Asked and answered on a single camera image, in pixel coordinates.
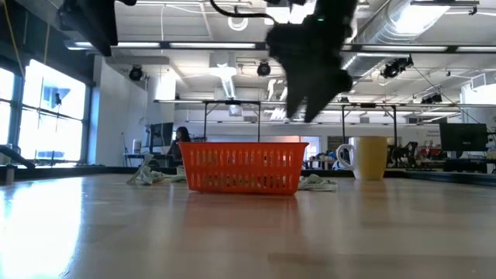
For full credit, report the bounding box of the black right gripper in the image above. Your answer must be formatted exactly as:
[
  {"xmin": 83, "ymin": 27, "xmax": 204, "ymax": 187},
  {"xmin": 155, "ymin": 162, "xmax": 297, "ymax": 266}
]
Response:
[{"xmin": 265, "ymin": 0, "xmax": 360, "ymax": 124}]

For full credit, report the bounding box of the grey-green cloth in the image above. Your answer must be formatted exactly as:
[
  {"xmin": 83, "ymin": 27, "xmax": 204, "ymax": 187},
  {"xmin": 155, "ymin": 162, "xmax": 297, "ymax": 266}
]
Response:
[{"xmin": 298, "ymin": 174, "xmax": 339, "ymax": 192}]

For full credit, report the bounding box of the orange slotted plastic basket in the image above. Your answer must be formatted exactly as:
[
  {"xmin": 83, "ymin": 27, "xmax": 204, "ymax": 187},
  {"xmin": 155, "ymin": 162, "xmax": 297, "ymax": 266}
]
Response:
[{"xmin": 178, "ymin": 141, "xmax": 310, "ymax": 196}]

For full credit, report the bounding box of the person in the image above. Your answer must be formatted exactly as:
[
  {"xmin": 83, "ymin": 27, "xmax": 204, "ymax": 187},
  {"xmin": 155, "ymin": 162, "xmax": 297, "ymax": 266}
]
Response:
[{"xmin": 167, "ymin": 126, "xmax": 192, "ymax": 168}]

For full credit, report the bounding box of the black computer monitor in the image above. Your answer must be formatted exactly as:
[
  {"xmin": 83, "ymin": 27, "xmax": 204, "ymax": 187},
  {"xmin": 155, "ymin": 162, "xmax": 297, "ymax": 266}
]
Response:
[
  {"xmin": 439, "ymin": 122, "xmax": 489, "ymax": 153},
  {"xmin": 149, "ymin": 122, "xmax": 175, "ymax": 154}
]

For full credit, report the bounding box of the black beam with light strips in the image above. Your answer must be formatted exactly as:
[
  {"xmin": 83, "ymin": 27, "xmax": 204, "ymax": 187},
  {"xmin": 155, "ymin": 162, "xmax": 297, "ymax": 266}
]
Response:
[{"xmin": 64, "ymin": 40, "xmax": 496, "ymax": 54}]

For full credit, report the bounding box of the large bright window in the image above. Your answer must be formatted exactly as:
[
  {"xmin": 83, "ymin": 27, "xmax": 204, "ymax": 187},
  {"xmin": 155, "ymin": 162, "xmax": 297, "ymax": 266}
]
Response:
[{"xmin": 0, "ymin": 58, "xmax": 88, "ymax": 166}]

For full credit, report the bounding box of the yellow mug with white handle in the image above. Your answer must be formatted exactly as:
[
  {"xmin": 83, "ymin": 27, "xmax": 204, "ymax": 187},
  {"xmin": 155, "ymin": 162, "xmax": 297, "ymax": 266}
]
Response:
[{"xmin": 335, "ymin": 136, "xmax": 388, "ymax": 181}]

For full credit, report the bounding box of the black hanging camera cluster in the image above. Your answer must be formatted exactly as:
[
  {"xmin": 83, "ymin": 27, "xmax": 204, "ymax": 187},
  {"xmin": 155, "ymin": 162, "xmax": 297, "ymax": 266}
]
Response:
[{"xmin": 380, "ymin": 56, "xmax": 415, "ymax": 80}]

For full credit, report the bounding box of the black workstation frame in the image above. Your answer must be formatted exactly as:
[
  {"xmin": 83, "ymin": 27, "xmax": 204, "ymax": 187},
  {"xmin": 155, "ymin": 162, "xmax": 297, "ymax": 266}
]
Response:
[
  {"xmin": 340, "ymin": 102, "xmax": 398, "ymax": 168},
  {"xmin": 202, "ymin": 99, "xmax": 262, "ymax": 143}
]

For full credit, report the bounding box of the silver ventilation duct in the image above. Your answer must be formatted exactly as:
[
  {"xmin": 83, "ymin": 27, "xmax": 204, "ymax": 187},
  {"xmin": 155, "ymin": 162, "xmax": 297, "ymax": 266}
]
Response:
[{"xmin": 340, "ymin": 0, "xmax": 453, "ymax": 79}]

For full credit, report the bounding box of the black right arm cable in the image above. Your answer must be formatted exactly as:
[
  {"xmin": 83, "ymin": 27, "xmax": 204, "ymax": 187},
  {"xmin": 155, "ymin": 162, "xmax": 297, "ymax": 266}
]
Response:
[{"xmin": 210, "ymin": 0, "xmax": 277, "ymax": 23}]

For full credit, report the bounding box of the white coiled cable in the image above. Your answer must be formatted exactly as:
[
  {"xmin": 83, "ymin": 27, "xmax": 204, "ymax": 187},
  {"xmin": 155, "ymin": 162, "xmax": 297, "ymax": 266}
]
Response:
[{"xmin": 227, "ymin": 11, "xmax": 250, "ymax": 33}]

